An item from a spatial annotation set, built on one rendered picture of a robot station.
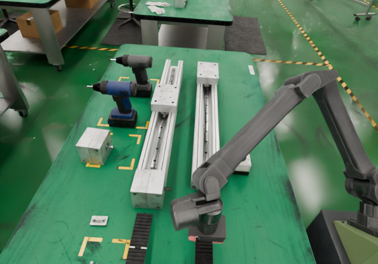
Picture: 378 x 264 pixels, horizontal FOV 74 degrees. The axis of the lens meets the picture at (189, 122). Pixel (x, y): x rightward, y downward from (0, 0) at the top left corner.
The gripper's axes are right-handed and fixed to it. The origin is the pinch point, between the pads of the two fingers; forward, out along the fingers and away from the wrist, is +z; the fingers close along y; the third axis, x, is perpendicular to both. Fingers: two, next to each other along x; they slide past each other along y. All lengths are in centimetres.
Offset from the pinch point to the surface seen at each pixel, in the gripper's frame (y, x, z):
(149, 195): 17.9, -9.8, -5.3
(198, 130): 3.6, -40.8, -5.4
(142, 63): 32, -72, -17
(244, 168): -14.6, -26.9, -1.5
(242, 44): -60, -324, 79
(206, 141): -0.2, -37.8, -2.7
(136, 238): 19.7, 1.8, -0.1
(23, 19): 208, -246, 37
